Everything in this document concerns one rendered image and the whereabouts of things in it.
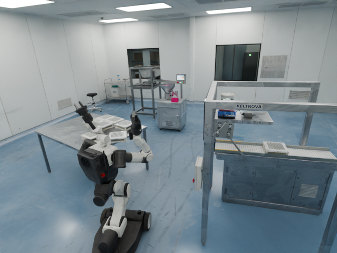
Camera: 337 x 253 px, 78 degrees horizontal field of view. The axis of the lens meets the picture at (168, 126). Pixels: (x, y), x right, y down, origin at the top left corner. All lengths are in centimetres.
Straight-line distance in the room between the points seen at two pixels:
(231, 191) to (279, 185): 58
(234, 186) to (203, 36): 559
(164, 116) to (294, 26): 461
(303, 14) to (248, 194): 575
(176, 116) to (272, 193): 292
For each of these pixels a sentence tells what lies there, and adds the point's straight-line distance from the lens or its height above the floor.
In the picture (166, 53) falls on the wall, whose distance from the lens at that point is 790.
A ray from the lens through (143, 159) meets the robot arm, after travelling 191.
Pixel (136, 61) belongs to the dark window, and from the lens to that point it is 842.
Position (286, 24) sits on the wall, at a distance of 751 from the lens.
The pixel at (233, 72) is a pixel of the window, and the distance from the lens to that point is 749.
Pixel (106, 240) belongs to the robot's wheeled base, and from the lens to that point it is 229.
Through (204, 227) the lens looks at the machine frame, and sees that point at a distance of 241.
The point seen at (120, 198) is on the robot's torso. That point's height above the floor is 48.
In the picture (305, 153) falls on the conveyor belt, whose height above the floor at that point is 80.
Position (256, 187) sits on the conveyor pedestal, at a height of 30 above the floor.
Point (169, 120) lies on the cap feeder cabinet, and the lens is 518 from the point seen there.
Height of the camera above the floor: 203
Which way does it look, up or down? 21 degrees down
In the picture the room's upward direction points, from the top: 2 degrees counter-clockwise
